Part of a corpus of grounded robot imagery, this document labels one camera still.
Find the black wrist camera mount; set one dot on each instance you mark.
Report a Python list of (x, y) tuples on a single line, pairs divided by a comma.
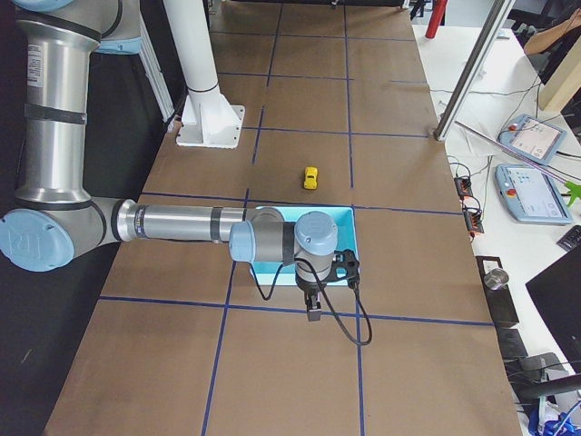
[(344, 267)]

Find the far teach pendant tablet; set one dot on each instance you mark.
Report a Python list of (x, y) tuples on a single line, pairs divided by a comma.
[(535, 139)]

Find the aluminium frame post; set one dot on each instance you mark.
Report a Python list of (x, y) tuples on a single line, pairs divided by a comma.
[(495, 19)]

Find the metal rod green tip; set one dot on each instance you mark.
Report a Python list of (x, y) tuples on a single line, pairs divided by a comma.
[(573, 188)]

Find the red cylinder bottle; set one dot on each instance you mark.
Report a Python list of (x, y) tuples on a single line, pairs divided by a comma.
[(437, 16)]

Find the near teach pendant tablet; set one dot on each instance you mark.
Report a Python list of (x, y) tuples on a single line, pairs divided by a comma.
[(530, 196)]

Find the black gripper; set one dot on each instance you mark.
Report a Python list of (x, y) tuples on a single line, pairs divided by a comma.
[(309, 288)]

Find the teach pendant tablet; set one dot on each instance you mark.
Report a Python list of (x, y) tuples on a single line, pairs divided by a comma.
[(530, 196), (535, 139)]

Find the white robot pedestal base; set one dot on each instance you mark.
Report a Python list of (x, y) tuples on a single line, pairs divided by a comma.
[(208, 119)]

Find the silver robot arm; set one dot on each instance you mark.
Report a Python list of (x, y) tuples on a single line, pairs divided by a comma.
[(57, 220)]

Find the small metal cup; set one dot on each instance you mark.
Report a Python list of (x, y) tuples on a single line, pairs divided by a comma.
[(495, 279)]

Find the yellow beetle toy car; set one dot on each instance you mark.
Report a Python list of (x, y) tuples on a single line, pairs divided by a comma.
[(311, 175)]

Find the turquoise plastic bin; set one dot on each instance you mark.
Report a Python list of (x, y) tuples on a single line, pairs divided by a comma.
[(342, 216)]

